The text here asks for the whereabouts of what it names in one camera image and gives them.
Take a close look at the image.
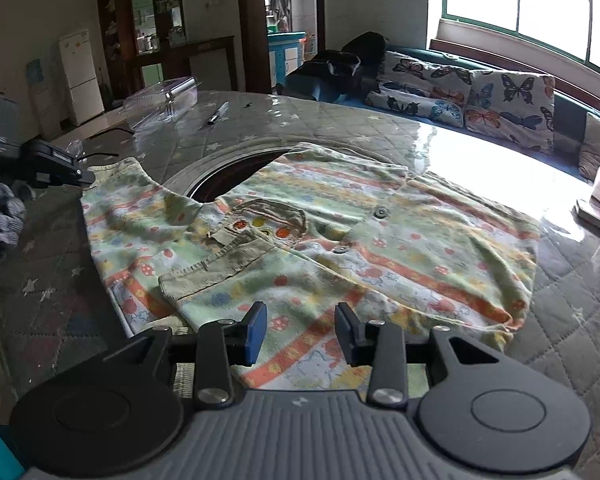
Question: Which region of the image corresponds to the blue cabinet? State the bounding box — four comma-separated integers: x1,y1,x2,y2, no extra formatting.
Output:
267,31,307,92

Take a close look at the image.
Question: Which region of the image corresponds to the butterfly print cushion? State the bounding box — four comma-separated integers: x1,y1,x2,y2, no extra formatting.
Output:
379,49,475,96
461,69,557,157
364,86,470,129

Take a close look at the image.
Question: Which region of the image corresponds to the dark wooden door frame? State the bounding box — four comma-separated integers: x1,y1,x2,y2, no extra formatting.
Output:
236,0,327,94

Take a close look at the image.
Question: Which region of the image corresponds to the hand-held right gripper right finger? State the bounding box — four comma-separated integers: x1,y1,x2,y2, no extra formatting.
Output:
334,302,502,407

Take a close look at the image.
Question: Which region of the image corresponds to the dark clothes pile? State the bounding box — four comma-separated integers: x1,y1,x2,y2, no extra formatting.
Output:
276,31,390,107

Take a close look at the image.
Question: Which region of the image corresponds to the grey quilted star table cover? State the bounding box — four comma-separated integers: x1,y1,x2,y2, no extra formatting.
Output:
0,89,600,480

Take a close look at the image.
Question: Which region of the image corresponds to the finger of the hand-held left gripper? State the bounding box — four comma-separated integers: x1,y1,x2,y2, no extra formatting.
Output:
19,140,97,189

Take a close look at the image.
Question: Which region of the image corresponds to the white water dispenser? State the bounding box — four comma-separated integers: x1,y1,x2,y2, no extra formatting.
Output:
25,58,62,137

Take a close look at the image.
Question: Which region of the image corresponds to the round dark table inset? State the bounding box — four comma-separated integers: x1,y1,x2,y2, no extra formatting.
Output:
186,146,292,204

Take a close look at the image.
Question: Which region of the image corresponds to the black cable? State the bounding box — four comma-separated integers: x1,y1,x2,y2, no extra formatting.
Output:
77,129,137,161

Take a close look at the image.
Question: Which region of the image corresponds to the teal sofa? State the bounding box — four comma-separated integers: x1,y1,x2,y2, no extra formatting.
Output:
280,45,600,183

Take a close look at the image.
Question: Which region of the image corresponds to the person's left hand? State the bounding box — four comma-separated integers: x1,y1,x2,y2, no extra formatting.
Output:
0,179,27,249

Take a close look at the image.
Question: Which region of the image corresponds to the dark wooden display cabinet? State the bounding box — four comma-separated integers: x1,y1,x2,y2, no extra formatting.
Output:
96,0,239,107

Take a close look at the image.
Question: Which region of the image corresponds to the black pen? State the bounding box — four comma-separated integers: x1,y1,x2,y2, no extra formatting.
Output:
207,101,230,127

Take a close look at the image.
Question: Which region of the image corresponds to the clear plastic container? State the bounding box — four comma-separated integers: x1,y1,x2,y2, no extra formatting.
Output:
121,76,202,130

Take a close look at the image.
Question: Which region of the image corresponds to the pastel patterned children's shirt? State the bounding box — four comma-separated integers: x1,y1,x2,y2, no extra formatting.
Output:
79,141,542,392

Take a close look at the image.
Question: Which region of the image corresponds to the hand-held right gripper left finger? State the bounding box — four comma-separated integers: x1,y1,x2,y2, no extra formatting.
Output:
102,302,269,407

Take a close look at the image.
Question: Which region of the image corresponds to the white refrigerator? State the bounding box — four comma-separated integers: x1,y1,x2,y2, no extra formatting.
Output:
58,28,106,126

